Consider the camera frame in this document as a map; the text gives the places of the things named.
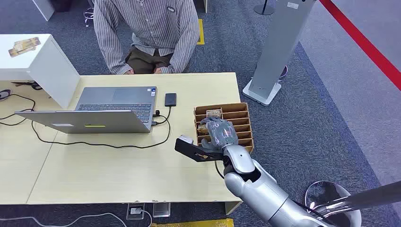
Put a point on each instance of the chrome chair base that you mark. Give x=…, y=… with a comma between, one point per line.
x=89, y=14

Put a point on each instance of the red floor tape strip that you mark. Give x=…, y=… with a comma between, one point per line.
x=360, y=39

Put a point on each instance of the floor power socket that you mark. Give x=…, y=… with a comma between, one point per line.
x=135, y=211

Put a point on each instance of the person's right hand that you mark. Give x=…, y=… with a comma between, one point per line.
x=129, y=72

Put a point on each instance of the grey laptop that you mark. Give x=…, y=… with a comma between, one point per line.
x=116, y=100

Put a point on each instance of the desk leg panel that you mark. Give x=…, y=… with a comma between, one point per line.
x=231, y=207

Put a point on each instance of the brown cardboard card organizer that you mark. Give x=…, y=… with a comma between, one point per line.
x=241, y=120

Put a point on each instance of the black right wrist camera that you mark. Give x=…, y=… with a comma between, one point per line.
x=194, y=152

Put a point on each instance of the white cabinet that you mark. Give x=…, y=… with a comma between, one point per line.
x=53, y=72

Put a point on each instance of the yellow patterned mat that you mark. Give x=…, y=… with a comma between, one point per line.
x=194, y=223

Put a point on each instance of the brown printed card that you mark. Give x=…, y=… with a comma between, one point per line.
x=28, y=42
x=17, y=52

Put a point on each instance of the clear floor socket cover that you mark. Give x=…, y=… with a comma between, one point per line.
x=161, y=210

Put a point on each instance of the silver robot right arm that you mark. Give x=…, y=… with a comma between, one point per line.
x=266, y=194

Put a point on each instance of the dark round floor base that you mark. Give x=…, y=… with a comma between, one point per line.
x=283, y=72

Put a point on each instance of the grey kiosk stand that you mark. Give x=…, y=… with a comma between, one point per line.
x=278, y=47

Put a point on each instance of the black usb plug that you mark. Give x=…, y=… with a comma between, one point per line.
x=156, y=113

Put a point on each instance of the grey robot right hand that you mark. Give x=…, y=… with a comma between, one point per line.
x=222, y=133

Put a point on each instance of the black external drive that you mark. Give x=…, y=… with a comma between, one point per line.
x=170, y=99

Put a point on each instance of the black stanchion base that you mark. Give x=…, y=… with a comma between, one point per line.
x=264, y=9

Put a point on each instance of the yellow floor tape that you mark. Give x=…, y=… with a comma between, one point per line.
x=201, y=31

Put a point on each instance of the dark grey mouse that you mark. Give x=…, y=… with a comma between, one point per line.
x=4, y=94

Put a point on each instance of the black scissors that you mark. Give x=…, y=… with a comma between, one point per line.
x=29, y=84

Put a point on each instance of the chrome post with round base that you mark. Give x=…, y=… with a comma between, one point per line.
x=344, y=202

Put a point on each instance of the white furniture panel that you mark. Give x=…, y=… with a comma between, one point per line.
x=44, y=8

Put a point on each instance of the person's left hand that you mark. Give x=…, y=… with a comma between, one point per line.
x=158, y=70

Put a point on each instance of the person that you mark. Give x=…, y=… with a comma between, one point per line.
x=150, y=25

